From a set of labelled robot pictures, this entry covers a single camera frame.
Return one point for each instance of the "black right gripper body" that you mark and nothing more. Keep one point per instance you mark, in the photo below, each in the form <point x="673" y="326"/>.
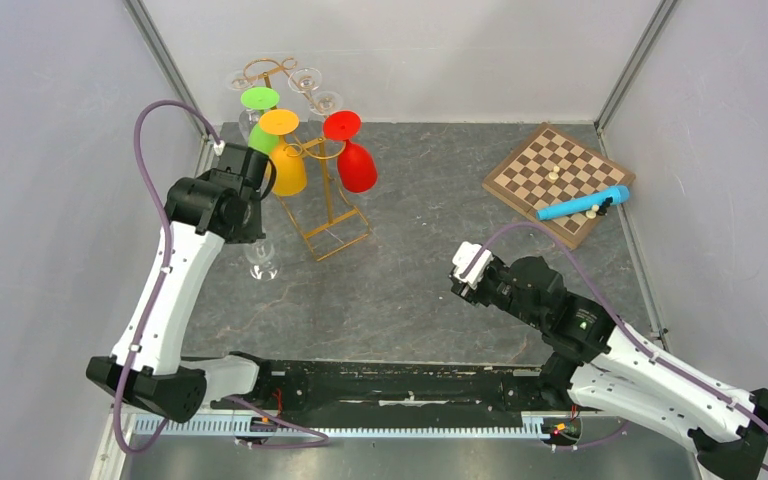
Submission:
<point x="493" y="287"/>

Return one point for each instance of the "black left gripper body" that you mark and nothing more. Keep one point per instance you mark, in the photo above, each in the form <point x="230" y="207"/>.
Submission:
<point x="252" y="228"/>

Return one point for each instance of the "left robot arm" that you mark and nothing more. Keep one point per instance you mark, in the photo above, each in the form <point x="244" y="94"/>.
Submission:
<point x="148" y="357"/>

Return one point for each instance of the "orange wine glass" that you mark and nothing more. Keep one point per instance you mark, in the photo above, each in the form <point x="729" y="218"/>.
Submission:
<point x="290" y="177"/>

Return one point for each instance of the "green wine glass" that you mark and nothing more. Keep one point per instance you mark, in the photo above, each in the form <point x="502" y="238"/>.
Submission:
<point x="256" y="101"/>

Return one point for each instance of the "red wine glass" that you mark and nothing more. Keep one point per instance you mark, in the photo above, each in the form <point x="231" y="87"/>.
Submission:
<point x="355" y="165"/>

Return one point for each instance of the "white chess pawn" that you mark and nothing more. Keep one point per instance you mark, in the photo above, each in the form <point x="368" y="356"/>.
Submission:
<point x="592" y="213"/>

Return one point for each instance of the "wooden chessboard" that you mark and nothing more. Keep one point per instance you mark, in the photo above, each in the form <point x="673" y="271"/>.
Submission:
<point x="551" y="167"/>

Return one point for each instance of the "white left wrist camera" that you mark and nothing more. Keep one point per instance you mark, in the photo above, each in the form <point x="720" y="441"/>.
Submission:
<point x="218" y="147"/>

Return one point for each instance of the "gold wire glass rack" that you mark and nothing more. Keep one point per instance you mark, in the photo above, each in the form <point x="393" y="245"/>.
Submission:
<point x="314" y="147"/>

